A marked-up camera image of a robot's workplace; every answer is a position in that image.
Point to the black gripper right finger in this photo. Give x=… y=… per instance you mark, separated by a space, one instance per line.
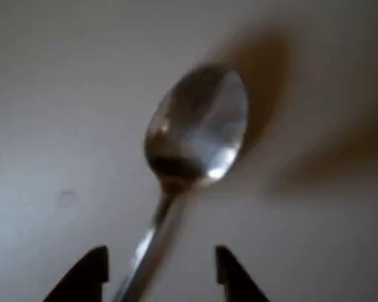
x=236 y=280

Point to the silver metal spoon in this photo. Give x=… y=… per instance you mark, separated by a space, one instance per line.
x=201 y=126

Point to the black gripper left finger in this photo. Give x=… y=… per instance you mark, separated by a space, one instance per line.
x=88 y=277

